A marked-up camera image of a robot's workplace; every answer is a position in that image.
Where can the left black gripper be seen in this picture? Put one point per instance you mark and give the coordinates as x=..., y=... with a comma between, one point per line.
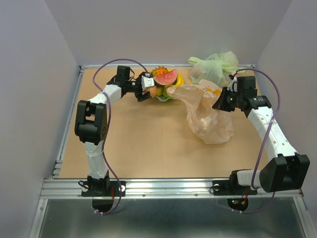
x=142, y=97

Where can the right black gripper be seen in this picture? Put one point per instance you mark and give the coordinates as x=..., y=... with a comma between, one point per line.
x=220, y=104

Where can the fake peach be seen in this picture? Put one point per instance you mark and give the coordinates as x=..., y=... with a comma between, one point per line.
x=153, y=91

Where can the fake watermelon slice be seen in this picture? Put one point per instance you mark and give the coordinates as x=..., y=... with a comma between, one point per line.
x=167, y=78

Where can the banana print plastic bag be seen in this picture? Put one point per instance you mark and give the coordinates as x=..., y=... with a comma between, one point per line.
x=210, y=125

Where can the fake banana bunch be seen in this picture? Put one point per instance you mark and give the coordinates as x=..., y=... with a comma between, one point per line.
x=179, y=81

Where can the fake pineapple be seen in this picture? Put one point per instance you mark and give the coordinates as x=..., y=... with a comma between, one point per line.
x=157, y=71

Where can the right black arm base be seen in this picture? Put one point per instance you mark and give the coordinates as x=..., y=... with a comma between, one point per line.
x=231, y=186

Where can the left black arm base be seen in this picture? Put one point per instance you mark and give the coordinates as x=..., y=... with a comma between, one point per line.
x=105, y=198

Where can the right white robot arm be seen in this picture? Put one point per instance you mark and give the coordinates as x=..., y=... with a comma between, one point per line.
x=286, y=168

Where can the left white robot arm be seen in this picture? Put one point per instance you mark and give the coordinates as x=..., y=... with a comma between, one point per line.
x=93, y=116

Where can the fake green lime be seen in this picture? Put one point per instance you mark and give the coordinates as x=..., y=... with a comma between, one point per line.
x=161, y=90

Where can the tied green plastic bag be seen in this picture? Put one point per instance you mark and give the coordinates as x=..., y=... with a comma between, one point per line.
x=215, y=68

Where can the light green fruit plate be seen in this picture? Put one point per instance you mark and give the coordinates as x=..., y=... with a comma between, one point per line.
x=163, y=98

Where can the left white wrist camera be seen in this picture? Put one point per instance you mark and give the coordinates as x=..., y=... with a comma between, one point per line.
x=147, y=83

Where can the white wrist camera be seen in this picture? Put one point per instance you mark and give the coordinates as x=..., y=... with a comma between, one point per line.
x=233, y=84
x=147, y=83

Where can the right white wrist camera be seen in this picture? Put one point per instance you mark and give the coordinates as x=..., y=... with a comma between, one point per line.
x=233, y=84

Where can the aluminium front rail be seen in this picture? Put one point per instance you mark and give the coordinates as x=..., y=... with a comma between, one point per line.
x=137, y=188

